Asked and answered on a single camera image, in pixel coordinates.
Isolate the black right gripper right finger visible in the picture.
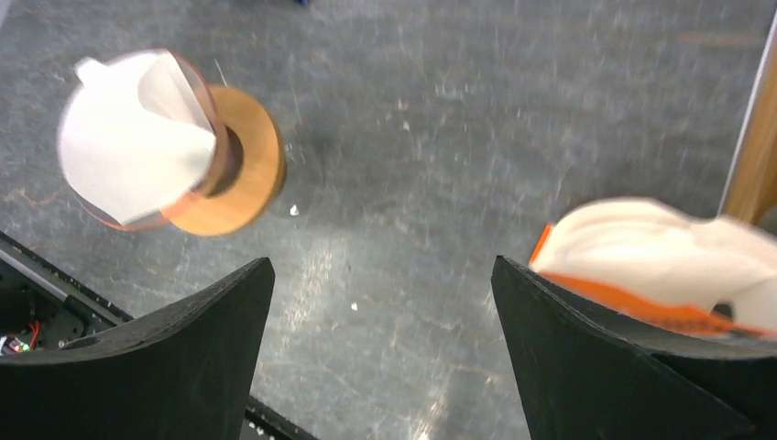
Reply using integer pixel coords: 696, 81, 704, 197
491, 256, 776, 439

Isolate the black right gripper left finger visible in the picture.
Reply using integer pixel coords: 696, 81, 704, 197
1, 258, 275, 439

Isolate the orange coffee filter box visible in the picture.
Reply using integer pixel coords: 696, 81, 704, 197
530, 197, 776, 337

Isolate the white paper coffee filter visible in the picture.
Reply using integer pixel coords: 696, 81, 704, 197
57, 49, 218, 227

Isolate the clear pink glass dripper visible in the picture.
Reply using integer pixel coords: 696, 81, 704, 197
57, 48, 232, 232

